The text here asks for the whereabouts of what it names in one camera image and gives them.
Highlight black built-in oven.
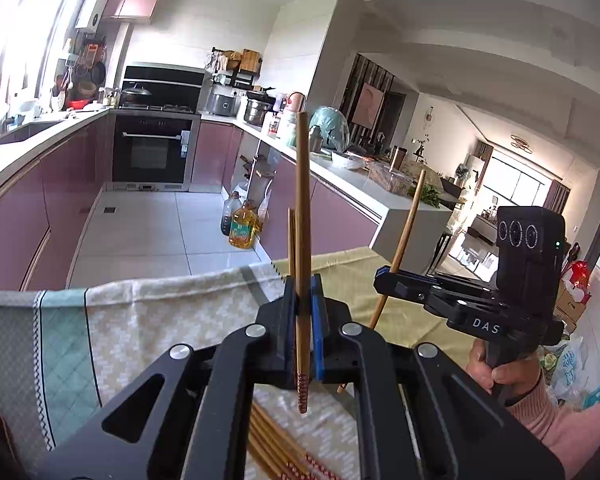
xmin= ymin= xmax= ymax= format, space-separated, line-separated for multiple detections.
xmin=112 ymin=111 xmax=201 ymax=187

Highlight black countertop shelf rack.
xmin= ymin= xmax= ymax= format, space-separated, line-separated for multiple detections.
xmin=211 ymin=48 xmax=261 ymax=92

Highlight yellow cooking oil bottle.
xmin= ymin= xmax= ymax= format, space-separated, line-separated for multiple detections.
xmin=228 ymin=200 xmax=259 ymax=250

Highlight teal plastic bag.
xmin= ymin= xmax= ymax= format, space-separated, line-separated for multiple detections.
xmin=309 ymin=105 xmax=350 ymax=154

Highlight green leafy vegetables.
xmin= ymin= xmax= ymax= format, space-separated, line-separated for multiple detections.
xmin=409 ymin=184 xmax=444 ymax=209

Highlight framed wall picture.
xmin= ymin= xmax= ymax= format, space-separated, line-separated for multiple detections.
xmin=352 ymin=82 xmax=386 ymax=131

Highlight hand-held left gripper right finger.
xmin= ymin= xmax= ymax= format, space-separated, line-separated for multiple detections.
xmin=309 ymin=274 xmax=567 ymax=480

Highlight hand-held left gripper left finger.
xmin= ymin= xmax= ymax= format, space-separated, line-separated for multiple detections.
xmin=34 ymin=276 xmax=301 ymax=480

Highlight pink kettle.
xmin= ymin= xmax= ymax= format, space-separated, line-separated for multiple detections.
xmin=284 ymin=91 xmax=307 ymax=127

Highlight stainless steel pot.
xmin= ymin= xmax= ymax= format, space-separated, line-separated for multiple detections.
xmin=243 ymin=97 xmax=273 ymax=127

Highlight white water heater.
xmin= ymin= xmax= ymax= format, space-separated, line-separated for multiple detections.
xmin=74 ymin=0 xmax=113 ymax=30

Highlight bunch of wooden chopsticks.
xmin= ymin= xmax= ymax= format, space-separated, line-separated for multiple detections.
xmin=246 ymin=401 xmax=341 ymax=480

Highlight pink base cabinet run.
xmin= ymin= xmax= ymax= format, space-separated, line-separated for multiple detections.
xmin=0 ymin=110 xmax=116 ymax=292
xmin=190 ymin=120 xmax=381 ymax=262

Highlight beige green patterned tablecloth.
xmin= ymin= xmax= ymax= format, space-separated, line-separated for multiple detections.
xmin=0 ymin=247 xmax=481 ymax=480

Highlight hanging kitchen utensil rack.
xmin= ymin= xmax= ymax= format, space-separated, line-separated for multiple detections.
xmin=54 ymin=34 xmax=108 ymax=111

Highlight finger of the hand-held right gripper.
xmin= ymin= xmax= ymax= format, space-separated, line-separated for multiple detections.
xmin=373 ymin=274 xmax=435 ymax=311
xmin=377 ymin=265 xmax=497 ymax=292

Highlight silver rice cooker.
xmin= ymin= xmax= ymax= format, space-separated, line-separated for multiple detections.
xmin=207 ymin=90 xmax=239 ymax=117

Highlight person's right forearm pink sleeve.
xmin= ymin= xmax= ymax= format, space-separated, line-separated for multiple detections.
xmin=502 ymin=372 xmax=600 ymax=480

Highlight wok with glass lid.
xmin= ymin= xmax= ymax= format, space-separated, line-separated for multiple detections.
xmin=120 ymin=83 xmax=153 ymax=107

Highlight red plastic bag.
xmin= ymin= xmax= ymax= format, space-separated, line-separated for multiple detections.
xmin=561 ymin=259 xmax=592 ymax=307

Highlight dark sauce bottle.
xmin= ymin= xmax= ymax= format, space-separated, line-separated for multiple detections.
xmin=220 ymin=190 xmax=243 ymax=237

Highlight person's right hand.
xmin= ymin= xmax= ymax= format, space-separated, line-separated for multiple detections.
xmin=465 ymin=337 xmax=544 ymax=402

